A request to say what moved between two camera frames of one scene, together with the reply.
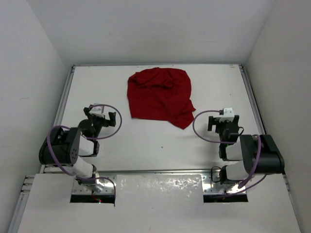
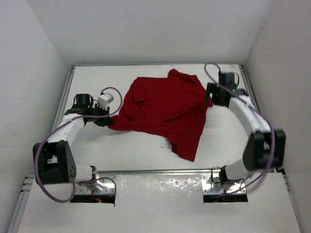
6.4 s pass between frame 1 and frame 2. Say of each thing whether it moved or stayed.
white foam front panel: stayed
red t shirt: moved
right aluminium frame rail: stayed
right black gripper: moved
